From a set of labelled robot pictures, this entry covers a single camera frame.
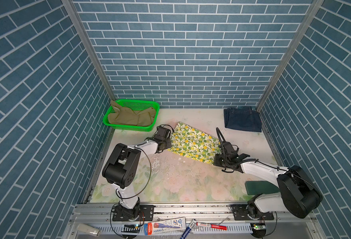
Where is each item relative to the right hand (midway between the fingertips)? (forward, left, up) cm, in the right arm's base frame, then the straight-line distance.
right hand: (215, 160), depth 91 cm
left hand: (+9, +29, +1) cm, 31 cm away
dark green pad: (-14, -23, 0) cm, 27 cm away
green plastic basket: (+40, +55, +6) cm, 69 cm away
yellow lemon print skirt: (+12, +14, +1) cm, 19 cm away
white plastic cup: (-40, +61, +2) cm, 73 cm away
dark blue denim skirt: (+36, -23, +1) cm, 43 cm away
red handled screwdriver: (-34, +3, 0) cm, 34 cm away
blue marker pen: (-36, +15, 0) cm, 39 cm away
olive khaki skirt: (+32, +68, 0) cm, 75 cm away
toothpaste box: (-36, +26, 0) cm, 44 cm away
